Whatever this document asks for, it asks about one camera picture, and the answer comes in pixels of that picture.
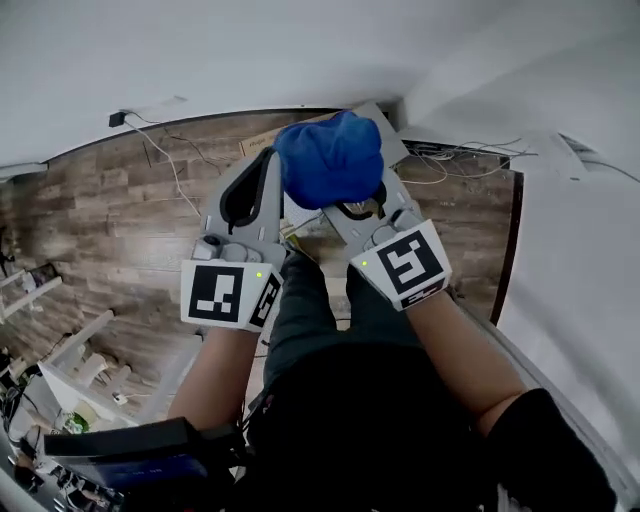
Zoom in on white stool frame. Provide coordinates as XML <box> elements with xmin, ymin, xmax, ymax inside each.
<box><xmin>0</xmin><ymin>267</ymin><xmax>64</xmax><ymax>321</ymax></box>

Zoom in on grey flat panel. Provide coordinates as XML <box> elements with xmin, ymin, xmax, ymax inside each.
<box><xmin>349</xmin><ymin>101</ymin><xmax>409</xmax><ymax>166</ymax></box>

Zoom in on person's black shirt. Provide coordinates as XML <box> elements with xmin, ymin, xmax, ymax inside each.
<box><xmin>244</xmin><ymin>344</ymin><xmax>619</xmax><ymax>512</ymax></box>

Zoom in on white adapter cable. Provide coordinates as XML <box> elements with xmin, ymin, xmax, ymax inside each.
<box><xmin>124</xmin><ymin>118</ymin><xmax>202</xmax><ymax>217</ymax></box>

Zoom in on thin grey wall cable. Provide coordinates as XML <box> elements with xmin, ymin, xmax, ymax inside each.
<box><xmin>594</xmin><ymin>159</ymin><xmax>640</xmax><ymax>184</ymax></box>

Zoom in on bundle of white cables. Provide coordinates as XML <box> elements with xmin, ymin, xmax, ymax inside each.
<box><xmin>403</xmin><ymin>138</ymin><xmax>540</xmax><ymax>187</ymax></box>

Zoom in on person's dark trousers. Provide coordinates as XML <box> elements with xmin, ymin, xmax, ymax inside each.
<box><xmin>262</xmin><ymin>249</ymin><xmax>426</xmax><ymax>391</ymax></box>

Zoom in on person's left forearm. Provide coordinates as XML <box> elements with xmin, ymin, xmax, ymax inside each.
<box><xmin>167</xmin><ymin>323</ymin><xmax>269</xmax><ymax>426</ymax></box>

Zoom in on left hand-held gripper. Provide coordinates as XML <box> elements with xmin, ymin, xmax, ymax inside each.
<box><xmin>179</xmin><ymin>146</ymin><xmax>287</xmax><ymax>332</ymax></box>

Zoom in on person's right forearm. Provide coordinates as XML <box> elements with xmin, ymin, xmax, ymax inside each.
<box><xmin>405</xmin><ymin>288</ymin><xmax>529</xmax><ymax>431</ymax></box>

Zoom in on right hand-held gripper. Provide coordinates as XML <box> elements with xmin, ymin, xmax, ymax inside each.
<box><xmin>319</xmin><ymin>166</ymin><xmax>454</xmax><ymax>312</ymax></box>

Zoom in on brown cardboard box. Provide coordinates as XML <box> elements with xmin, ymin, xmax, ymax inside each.
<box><xmin>238</xmin><ymin>112</ymin><xmax>341</xmax><ymax>161</ymax></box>

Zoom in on black flat device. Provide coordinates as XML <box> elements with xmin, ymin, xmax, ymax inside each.
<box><xmin>43</xmin><ymin>417</ymin><xmax>211</xmax><ymax>494</ymax></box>

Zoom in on blue cloth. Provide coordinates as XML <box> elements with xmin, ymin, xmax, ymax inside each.
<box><xmin>272</xmin><ymin>110</ymin><xmax>385</xmax><ymax>210</ymax></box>

